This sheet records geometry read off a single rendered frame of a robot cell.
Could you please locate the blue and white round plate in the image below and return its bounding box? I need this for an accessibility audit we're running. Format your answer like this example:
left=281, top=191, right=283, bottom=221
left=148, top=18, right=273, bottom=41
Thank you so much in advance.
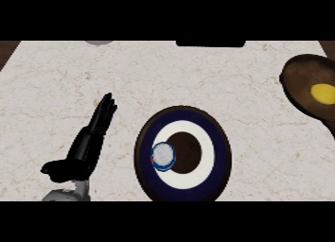
left=132, top=105, right=233, bottom=202

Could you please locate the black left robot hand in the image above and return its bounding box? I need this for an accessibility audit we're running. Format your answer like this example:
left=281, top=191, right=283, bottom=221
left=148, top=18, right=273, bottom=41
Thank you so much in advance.
left=38, top=92, right=117, bottom=184

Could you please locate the black appliance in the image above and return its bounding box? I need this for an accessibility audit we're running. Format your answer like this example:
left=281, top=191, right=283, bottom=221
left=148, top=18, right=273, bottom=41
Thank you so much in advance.
left=174, top=41, right=246, bottom=48

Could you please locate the grey rounded object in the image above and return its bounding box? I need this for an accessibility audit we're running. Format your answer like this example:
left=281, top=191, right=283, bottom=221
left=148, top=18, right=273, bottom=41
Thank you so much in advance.
left=83, top=41, right=116, bottom=46

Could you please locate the yellow lemon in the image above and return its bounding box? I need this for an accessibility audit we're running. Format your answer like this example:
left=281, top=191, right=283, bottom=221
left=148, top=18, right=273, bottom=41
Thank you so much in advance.
left=308, top=83, right=335, bottom=106

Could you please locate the dark brown frying pan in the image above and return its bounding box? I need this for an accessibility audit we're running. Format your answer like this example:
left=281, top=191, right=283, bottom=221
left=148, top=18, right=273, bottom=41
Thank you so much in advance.
left=277, top=53, right=335, bottom=178

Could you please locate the blue rimmed can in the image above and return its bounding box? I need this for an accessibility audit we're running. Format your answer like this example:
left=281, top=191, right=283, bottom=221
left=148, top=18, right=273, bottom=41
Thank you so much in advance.
left=148, top=141, right=178, bottom=173

